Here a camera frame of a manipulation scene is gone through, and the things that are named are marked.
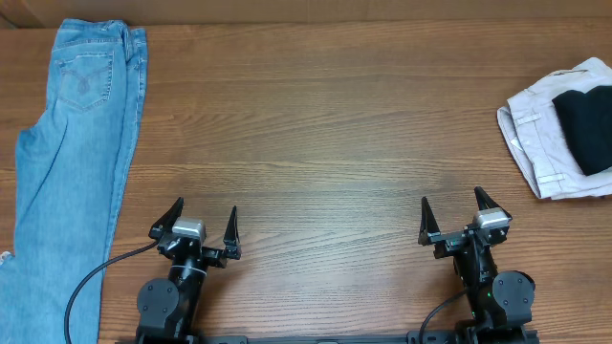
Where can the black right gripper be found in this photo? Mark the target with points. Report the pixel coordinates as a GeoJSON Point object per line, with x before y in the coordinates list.
{"type": "Point", "coordinates": [449, 242]}

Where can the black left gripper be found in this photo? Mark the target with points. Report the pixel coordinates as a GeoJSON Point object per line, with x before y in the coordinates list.
{"type": "Point", "coordinates": [173, 213]}

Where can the light blue denim jeans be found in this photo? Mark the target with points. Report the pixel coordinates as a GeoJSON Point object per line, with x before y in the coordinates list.
{"type": "Point", "coordinates": [71, 171]}

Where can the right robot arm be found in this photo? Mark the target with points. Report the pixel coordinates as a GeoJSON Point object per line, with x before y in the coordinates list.
{"type": "Point", "coordinates": [500, 302]}

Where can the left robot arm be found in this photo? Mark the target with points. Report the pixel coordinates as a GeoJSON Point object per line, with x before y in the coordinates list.
{"type": "Point", "coordinates": [167, 306]}

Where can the folded light grey trousers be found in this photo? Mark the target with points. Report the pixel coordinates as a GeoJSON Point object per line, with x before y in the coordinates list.
{"type": "Point", "coordinates": [531, 130]}

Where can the folded black garment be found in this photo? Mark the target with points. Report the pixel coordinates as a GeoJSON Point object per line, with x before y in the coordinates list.
{"type": "Point", "coordinates": [585, 119]}

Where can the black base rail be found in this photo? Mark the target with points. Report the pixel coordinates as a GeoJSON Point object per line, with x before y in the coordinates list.
{"type": "Point", "coordinates": [412, 337]}

